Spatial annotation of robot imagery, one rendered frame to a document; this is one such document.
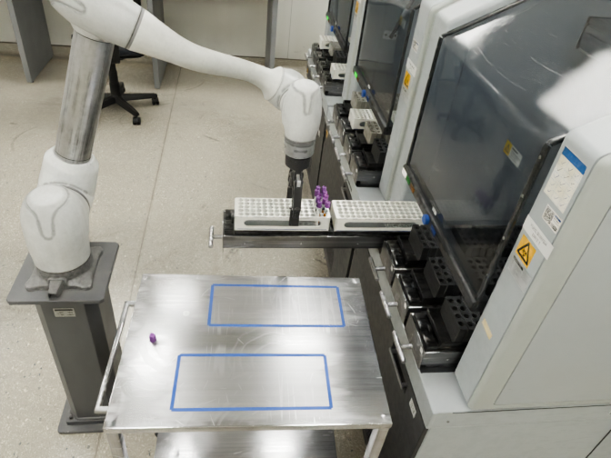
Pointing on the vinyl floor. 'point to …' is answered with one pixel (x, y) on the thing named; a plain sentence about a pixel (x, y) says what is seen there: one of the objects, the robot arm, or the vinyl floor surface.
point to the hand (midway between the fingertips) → (292, 209)
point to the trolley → (245, 368)
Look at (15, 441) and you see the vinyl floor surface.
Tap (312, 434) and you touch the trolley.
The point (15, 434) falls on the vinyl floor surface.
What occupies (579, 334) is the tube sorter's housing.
